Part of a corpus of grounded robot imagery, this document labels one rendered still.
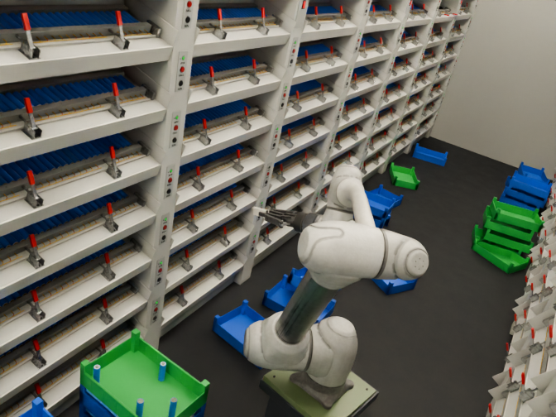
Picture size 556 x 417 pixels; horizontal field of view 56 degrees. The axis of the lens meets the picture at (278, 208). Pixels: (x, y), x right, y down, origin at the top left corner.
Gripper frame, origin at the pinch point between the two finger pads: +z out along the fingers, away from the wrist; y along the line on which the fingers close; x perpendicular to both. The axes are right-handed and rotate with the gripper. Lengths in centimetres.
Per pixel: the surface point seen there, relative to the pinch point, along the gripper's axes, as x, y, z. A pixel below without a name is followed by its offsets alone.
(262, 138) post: 20.4, 30.2, 17.9
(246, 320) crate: -61, 10, 14
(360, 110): 12, 151, 20
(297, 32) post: 65, 35, 5
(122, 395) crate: -25, -82, -6
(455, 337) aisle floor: -80, 74, -70
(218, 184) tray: 9.9, -4.5, 17.0
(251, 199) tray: -8.2, 26.5, 21.7
